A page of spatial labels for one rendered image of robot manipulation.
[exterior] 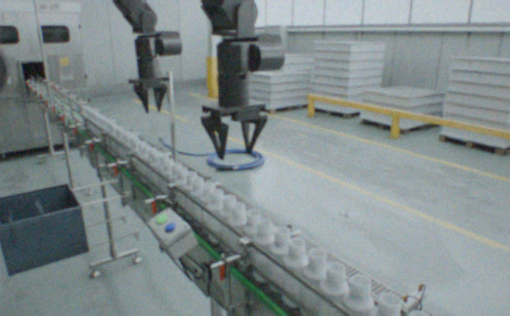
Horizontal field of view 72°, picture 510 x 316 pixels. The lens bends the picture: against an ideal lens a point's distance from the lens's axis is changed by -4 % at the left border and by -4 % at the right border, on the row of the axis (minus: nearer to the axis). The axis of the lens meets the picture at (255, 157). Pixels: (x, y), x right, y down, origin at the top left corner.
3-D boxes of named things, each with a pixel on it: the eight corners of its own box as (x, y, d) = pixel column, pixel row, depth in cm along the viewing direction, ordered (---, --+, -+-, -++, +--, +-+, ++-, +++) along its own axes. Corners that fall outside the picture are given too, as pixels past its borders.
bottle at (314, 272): (305, 325, 80) (310, 262, 74) (296, 307, 85) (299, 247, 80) (330, 320, 81) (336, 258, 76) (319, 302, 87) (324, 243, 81)
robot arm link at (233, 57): (209, 38, 62) (227, 38, 58) (241, 37, 66) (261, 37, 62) (211, 78, 64) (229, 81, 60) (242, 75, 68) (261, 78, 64)
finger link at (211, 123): (253, 159, 67) (253, 108, 64) (220, 167, 63) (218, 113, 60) (233, 150, 72) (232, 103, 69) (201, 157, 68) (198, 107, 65)
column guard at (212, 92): (225, 96, 1007) (224, 56, 972) (212, 98, 985) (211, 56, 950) (217, 95, 1037) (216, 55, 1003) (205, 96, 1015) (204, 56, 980)
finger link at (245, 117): (269, 155, 69) (269, 106, 66) (237, 163, 65) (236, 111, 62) (248, 146, 74) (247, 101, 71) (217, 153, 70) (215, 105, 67)
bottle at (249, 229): (239, 269, 99) (238, 215, 94) (246, 257, 105) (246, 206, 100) (260, 273, 98) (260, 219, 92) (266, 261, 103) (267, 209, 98)
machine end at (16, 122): (98, 146, 559) (80, 2, 493) (-6, 163, 481) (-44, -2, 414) (77, 126, 681) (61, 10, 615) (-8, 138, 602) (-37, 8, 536)
